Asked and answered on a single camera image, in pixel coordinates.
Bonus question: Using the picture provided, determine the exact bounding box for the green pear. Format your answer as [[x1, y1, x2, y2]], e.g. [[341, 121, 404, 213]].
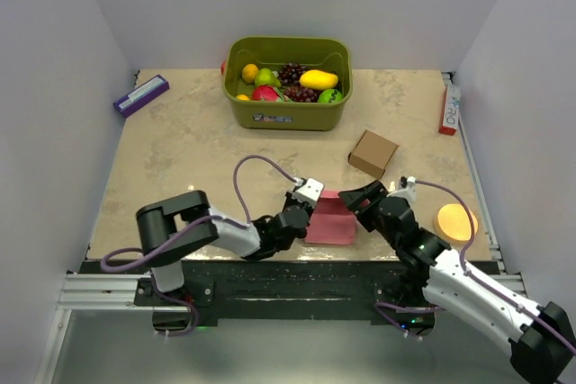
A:
[[254, 67, 281, 88]]

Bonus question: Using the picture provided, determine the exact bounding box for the yellow mango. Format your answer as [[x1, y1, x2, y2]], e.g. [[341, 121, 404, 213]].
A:
[[299, 69, 339, 91]]

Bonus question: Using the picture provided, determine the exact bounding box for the red white toothpaste box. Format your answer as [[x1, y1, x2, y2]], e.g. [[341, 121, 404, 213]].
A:
[[438, 84, 461, 136]]

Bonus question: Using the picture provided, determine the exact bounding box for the brown cardboard box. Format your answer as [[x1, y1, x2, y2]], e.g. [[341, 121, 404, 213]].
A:
[[347, 129, 399, 180]]

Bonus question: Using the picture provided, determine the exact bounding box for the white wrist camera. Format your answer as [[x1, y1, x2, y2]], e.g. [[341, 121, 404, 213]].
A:
[[388, 176, 417, 202], [292, 178, 324, 205]]

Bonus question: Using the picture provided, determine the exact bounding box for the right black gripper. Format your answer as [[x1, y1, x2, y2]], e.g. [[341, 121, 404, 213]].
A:
[[337, 180, 401, 250]]

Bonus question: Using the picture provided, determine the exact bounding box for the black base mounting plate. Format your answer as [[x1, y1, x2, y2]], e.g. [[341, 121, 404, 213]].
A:
[[65, 261, 426, 331]]

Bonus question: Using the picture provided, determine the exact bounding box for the green lime fruit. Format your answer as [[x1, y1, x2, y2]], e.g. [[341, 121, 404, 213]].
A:
[[318, 88, 343, 104]]

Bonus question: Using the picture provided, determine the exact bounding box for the olive green plastic tub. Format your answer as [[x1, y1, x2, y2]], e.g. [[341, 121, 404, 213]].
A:
[[221, 36, 352, 131]]

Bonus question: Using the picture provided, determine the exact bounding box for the aluminium frame rail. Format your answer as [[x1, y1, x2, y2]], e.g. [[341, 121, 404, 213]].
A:
[[443, 71, 527, 299]]

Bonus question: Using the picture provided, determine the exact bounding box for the purple rectangular box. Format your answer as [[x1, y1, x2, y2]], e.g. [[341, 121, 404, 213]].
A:
[[112, 75, 170, 119]]

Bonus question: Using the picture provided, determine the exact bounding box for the dark grape bunch front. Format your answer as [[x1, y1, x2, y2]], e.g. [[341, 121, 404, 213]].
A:
[[283, 85, 321, 103]]

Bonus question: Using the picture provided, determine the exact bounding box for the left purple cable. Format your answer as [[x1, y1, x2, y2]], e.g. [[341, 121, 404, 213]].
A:
[[99, 154, 305, 338]]

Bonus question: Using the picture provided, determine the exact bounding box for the dark grape bunch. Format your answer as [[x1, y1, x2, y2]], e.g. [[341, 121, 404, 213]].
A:
[[278, 62, 307, 86], [283, 85, 321, 103]]

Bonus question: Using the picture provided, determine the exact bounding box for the pink paper box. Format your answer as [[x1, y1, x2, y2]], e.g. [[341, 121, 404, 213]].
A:
[[304, 190, 356, 246]]

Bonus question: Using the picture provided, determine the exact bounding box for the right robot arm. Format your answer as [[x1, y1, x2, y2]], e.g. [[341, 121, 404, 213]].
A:
[[339, 177, 575, 383]]

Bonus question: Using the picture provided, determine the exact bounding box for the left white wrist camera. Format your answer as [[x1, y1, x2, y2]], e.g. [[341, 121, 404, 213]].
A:
[[292, 178, 324, 205]]

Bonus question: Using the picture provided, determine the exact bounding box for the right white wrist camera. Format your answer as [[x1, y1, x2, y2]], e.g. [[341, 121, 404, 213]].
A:
[[388, 176, 417, 202]]

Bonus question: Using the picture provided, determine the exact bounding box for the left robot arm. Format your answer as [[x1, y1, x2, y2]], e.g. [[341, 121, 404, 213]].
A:
[[136, 191, 319, 305]]

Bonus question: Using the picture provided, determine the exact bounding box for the orange round disc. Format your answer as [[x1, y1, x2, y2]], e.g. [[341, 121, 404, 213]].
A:
[[433, 203, 478, 246]]

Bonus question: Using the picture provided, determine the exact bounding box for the dark grape bunch back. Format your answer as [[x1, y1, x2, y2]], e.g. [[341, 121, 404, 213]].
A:
[[278, 62, 307, 86]]

